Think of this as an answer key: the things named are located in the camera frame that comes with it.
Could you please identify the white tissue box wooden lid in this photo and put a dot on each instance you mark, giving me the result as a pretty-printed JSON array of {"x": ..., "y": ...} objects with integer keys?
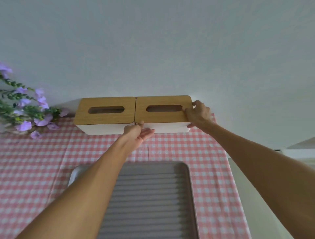
[
  {"x": 105, "y": 118},
  {"x": 162, "y": 115}
]

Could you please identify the person's left forearm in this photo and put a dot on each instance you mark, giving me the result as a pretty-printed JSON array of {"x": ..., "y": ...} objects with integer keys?
[{"x": 86, "y": 192}]

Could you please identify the grey ribbed tray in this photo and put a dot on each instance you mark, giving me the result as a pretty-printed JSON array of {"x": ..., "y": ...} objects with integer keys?
[{"x": 152, "y": 197}]

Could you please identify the person's right forearm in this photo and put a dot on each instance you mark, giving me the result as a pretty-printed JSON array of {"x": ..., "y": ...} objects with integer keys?
[{"x": 265, "y": 170}]

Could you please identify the purple artificial flower bunch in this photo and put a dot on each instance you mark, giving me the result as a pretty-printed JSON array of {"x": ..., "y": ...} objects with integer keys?
[{"x": 27, "y": 110}]

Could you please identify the person's left hand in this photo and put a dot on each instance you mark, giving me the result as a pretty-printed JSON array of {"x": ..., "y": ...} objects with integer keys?
[{"x": 134, "y": 136}]

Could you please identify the person's left thumb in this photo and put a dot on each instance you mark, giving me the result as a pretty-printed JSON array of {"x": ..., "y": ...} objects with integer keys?
[{"x": 139, "y": 123}]

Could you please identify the pink checked tablecloth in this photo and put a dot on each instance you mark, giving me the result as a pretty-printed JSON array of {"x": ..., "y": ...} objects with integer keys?
[{"x": 37, "y": 160}]

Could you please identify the person's right hand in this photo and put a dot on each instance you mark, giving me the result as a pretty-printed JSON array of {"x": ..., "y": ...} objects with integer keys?
[{"x": 200, "y": 115}]

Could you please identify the person's right thumb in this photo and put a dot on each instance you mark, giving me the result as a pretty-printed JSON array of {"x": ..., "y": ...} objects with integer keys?
[{"x": 191, "y": 125}]

